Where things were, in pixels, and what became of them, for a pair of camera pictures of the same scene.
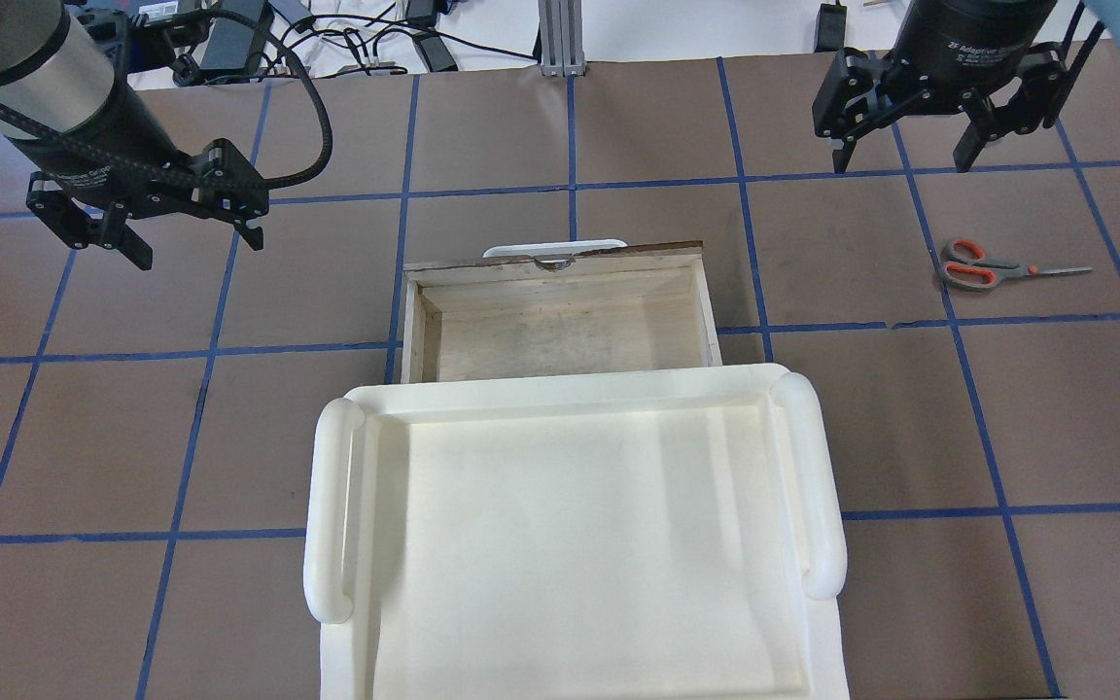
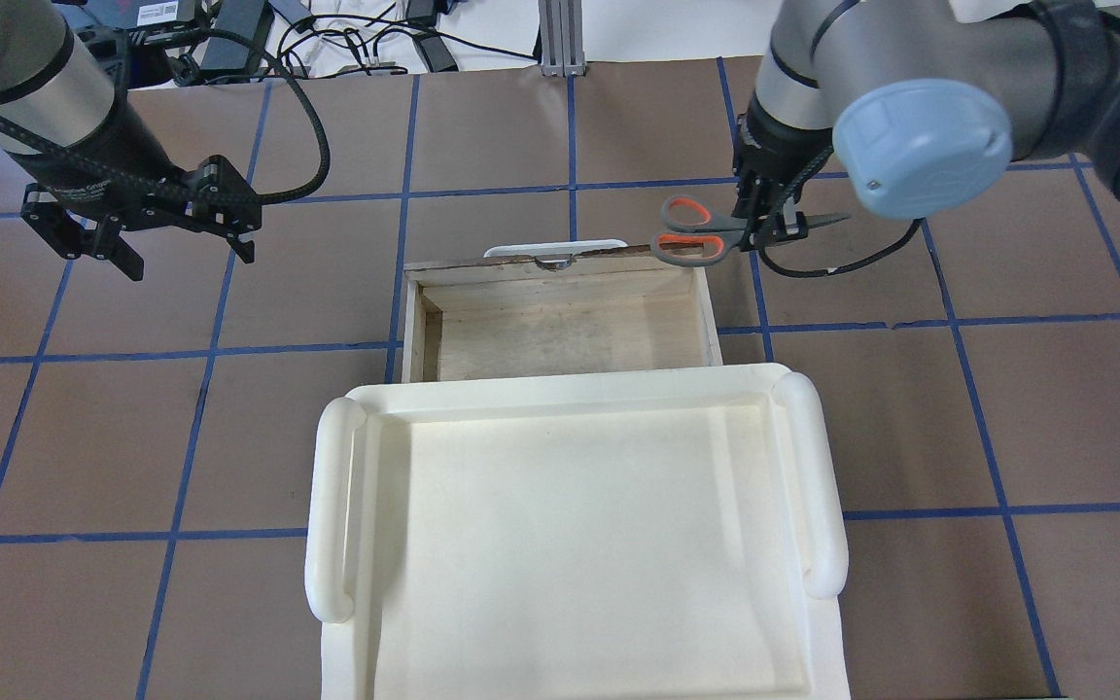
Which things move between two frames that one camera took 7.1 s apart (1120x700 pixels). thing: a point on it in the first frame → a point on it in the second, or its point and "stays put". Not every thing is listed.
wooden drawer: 640,309 stays put
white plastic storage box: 643,536 stays put
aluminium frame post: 560,30 stays put
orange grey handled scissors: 967,266 → 701,236
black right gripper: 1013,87 → 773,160
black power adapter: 230,42 stays put
